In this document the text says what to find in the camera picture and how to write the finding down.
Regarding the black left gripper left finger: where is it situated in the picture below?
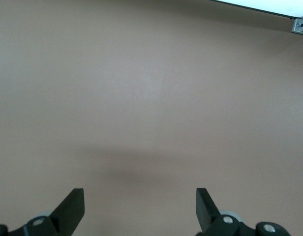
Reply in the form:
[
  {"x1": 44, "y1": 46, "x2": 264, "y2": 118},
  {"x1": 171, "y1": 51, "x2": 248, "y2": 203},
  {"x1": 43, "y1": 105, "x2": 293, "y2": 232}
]
[{"x1": 0, "y1": 188, "x2": 85, "y2": 236}]

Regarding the metal table edge bracket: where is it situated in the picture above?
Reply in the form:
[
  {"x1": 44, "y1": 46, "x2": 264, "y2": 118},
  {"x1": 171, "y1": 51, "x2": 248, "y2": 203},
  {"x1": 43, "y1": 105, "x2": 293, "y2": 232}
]
[{"x1": 291, "y1": 17, "x2": 303, "y2": 35}]

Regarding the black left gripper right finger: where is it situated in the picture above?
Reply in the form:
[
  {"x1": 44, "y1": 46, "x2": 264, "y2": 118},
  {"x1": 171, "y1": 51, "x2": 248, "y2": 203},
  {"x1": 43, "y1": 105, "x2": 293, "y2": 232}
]
[{"x1": 196, "y1": 188, "x2": 291, "y2": 236}]

